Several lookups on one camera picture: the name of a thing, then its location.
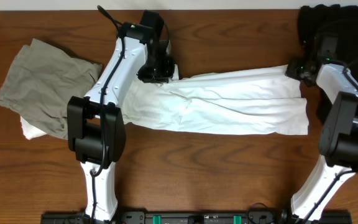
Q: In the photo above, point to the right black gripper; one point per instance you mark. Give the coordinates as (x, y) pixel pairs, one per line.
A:
(291, 71)

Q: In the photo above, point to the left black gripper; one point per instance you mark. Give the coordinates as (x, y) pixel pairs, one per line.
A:
(164, 75)

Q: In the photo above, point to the white printed t-shirt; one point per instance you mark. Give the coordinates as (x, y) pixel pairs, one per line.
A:
(244, 102)

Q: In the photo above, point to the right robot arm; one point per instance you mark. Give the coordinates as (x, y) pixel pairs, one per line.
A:
(338, 141)

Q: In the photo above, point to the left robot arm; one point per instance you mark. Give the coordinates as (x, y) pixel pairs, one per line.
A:
(96, 130)

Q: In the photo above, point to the black garment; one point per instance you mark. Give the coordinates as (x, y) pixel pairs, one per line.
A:
(325, 25)

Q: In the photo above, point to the folded olive green garment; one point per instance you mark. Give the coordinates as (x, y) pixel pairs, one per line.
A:
(40, 82)

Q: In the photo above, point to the folded white garment underneath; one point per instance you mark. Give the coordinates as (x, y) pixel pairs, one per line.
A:
(30, 131)

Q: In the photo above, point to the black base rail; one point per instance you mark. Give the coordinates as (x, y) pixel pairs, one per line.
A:
(261, 215)

